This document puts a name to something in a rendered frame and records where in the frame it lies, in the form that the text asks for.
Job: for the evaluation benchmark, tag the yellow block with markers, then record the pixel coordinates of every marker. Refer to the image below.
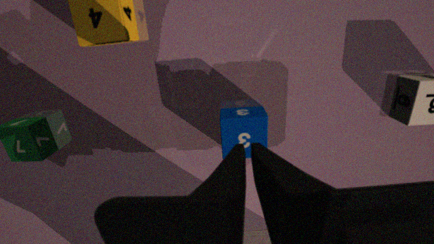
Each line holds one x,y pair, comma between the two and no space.
102,22

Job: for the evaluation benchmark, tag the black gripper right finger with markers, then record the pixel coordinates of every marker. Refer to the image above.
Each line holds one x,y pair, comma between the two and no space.
300,209

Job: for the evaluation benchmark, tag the blue block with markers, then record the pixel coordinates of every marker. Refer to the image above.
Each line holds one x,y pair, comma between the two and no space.
245,125

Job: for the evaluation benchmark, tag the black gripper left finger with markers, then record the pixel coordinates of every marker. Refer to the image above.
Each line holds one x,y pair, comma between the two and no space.
213,213

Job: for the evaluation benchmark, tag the green block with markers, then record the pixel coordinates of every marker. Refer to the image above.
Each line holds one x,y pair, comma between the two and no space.
28,139

